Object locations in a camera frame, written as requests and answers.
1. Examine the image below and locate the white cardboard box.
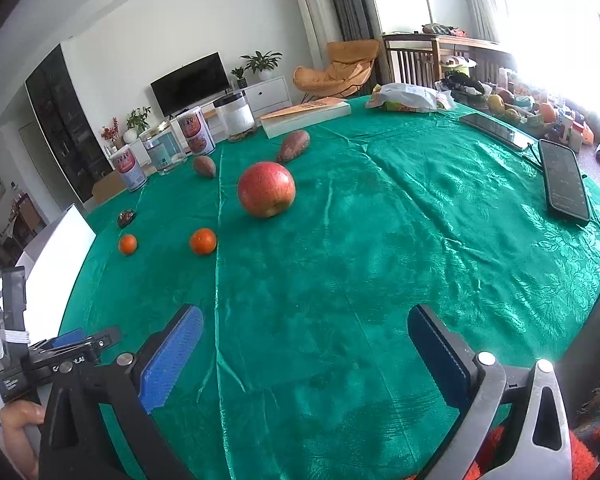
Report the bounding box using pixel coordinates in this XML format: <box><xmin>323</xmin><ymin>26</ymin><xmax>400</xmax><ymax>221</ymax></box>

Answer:
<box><xmin>17</xmin><ymin>205</ymin><xmax>96</xmax><ymax>342</ymax></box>

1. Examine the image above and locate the green satin tablecloth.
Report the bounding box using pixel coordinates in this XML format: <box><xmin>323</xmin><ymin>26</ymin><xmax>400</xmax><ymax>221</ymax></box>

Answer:
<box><xmin>62</xmin><ymin>99</ymin><xmax>600</xmax><ymax>479</ymax></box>

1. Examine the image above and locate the white orange tin can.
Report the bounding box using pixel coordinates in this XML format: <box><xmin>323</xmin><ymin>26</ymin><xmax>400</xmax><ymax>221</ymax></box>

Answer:
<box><xmin>176</xmin><ymin>106</ymin><xmax>215</xmax><ymax>156</ymax></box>

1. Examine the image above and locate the large red apple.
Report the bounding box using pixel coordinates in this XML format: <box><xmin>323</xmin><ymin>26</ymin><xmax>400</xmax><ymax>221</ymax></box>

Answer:
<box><xmin>237</xmin><ymin>162</ymin><xmax>296</xmax><ymax>218</ymax></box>

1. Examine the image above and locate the white plastic snack bag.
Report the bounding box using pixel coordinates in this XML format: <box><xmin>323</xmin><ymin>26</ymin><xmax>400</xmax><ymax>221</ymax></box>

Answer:
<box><xmin>365</xmin><ymin>82</ymin><xmax>456</xmax><ymax>113</ymax></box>

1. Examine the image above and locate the small purple sweet potato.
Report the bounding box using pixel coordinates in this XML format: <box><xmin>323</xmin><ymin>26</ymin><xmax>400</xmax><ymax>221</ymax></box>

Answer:
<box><xmin>193</xmin><ymin>156</ymin><xmax>216</xmax><ymax>179</ymax></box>

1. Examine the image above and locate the black flat television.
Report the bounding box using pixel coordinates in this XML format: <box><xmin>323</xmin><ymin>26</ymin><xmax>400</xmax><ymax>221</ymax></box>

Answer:
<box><xmin>150</xmin><ymin>52</ymin><xmax>230</xmax><ymax>116</ymax></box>

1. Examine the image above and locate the dark glass cabinet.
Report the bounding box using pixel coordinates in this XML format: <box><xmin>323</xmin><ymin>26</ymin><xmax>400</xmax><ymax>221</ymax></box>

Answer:
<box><xmin>26</xmin><ymin>46</ymin><xmax>112</xmax><ymax>203</ymax></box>

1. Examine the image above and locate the small orange tangerine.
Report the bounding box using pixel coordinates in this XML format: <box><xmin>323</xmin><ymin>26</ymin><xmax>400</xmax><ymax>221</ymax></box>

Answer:
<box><xmin>188</xmin><ymin>228</ymin><xmax>218</xmax><ymax>256</ymax></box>

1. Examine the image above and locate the black smartphone far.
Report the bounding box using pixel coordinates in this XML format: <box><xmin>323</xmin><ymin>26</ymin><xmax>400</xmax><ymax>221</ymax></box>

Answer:
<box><xmin>460</xmin><ymin>113</ymin><xmax>535</xmax><ymax>152</ymax></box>

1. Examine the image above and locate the person's left hand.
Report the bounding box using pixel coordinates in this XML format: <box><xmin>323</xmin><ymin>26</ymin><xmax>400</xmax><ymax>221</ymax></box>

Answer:
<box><xmin>0</xmin><ymin>400</ymin><xmax>45</xmax><ymax>479</ymax></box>

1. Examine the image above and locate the white canister black lid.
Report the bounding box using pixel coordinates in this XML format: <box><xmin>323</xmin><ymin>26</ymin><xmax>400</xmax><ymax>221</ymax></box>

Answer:
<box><xmin>213</xmin><ymin>90</ymin><xmax>257</xmax><ymax>142</ymax></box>

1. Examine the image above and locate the black smartphone near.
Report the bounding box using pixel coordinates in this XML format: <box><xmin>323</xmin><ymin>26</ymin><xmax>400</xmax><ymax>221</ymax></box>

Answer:
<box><xmin>539</xmin><ymin>139</ymin><xmax>591</xmax><ymax>226</ymax></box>

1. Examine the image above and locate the black smartphone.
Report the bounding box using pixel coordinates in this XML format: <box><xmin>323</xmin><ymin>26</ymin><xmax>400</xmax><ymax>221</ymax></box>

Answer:
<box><xmin>460</xmin><ymin>113</ymin><xmax>535</xmax><ymax>152</ymax></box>
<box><xmin>539</xmin><ymin>139</ymin><xmax>591</xmax><ymax>226</ymax></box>

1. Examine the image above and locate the orange lounge chair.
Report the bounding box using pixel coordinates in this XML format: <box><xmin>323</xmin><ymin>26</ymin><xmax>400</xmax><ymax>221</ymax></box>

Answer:
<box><xmin>292</xmin><ymin>39</ymin><xmax>380</xmax><ymax>99</ymax></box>

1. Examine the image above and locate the tiny orange tangerine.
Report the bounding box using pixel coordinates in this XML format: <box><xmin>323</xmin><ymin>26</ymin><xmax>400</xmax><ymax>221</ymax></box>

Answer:
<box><xmin>118</xmin><ymin>234</ymin><xmax>137</xmax><ymax>256</ymax></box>

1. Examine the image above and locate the white book orange cover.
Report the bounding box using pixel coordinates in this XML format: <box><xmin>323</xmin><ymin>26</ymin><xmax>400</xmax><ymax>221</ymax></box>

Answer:
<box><xmin>260</xmin><ymin>98</ymin><xmax>351</xmax><ymax>139</ymax></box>

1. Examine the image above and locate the long purple sweet potato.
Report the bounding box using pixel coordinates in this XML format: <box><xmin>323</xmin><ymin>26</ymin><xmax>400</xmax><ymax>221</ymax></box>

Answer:
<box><xmin>276</xmin><ymin>130</ymin><xmax>311</xmax><ymax>164</ymax></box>

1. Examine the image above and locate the clear glass jar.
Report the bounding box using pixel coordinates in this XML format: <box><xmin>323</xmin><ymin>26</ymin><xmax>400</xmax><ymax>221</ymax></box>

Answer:
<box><xmin>140</xmin><ymin>128</ymin><xmax>185</xmax><ymax>174</ymax></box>

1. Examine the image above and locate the white standing air conditioner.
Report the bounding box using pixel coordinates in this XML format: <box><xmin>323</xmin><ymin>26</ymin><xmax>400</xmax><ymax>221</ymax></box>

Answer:
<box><xmin>297</xmin><ymin>0</ymin><xmax>342</xmax><ymax>70</ymax></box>

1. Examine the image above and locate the green potted plant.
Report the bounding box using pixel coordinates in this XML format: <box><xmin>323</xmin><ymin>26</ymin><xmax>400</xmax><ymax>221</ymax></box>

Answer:
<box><xmin>240</xmin><ymin>51</ymin><xmax>283</xmax><ymax>81</ymax></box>

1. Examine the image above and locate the dark dried fruit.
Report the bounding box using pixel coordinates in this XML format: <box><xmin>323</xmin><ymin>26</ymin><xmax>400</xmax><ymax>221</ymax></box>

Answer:
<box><xmin>117</xmin><ymin>209</ymin><xmax>136</xmax><ymax>229</ymax></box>

